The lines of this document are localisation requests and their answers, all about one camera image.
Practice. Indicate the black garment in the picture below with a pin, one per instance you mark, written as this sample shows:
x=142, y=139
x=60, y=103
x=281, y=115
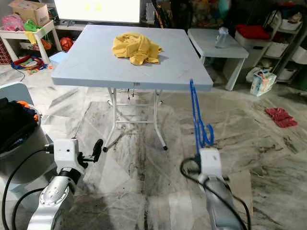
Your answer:
x=14, y=124

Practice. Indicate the yellow shirt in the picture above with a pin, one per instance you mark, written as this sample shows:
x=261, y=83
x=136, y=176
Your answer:
x=134, y=48

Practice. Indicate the blue plastic hanger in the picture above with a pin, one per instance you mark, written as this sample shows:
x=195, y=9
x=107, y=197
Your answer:
x=193, y=98

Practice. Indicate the grey folding table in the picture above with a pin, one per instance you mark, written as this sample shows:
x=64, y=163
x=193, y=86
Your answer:
x=110, y=72

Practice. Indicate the bright orange item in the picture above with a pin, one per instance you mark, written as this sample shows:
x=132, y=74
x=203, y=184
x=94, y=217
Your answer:
x=24, y=103

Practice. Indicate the light blue plastic tub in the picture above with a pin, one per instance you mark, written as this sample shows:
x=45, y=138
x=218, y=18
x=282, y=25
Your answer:
x=58, y=57

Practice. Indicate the pale blue plastic chair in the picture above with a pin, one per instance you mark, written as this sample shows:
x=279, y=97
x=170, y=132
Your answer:
x=14, y=91

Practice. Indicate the orange ball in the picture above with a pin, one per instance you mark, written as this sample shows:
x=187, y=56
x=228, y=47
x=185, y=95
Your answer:
x=66, y=44

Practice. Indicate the bright flat screen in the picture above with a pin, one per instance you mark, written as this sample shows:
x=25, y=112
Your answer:
x=96, y=12

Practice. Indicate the small white shelf table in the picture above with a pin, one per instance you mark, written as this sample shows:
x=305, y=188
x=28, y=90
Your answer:
x=14, y=32

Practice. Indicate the cardboard box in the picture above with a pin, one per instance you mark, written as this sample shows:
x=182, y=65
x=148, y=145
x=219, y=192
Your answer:
x=31, y=12

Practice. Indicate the clear plastic bottle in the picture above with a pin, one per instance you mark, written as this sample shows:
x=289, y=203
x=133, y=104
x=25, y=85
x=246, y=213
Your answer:
x=222, y=38

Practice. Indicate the small white side table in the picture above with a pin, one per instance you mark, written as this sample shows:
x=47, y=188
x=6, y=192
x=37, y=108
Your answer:
x=232, y=50

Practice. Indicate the printed white carton bag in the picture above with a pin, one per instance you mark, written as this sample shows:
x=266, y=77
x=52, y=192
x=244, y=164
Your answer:
x=263, y=82

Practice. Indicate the red floor cloth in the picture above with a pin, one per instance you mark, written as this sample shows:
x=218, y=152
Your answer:
x=280, y=118

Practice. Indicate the white drawer storage rack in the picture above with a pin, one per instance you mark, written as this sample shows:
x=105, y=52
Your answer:
x=276, y=48

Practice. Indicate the green bin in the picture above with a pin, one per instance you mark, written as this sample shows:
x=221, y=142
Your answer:
x=303, y=79

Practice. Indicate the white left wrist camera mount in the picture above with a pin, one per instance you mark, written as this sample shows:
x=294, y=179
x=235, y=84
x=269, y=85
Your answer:
x=65, y=153

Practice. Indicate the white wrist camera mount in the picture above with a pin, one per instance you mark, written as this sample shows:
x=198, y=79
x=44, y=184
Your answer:
x=65, y=153
x=211, y=162

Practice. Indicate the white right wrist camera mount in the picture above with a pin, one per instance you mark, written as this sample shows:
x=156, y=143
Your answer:
x=211, y=162

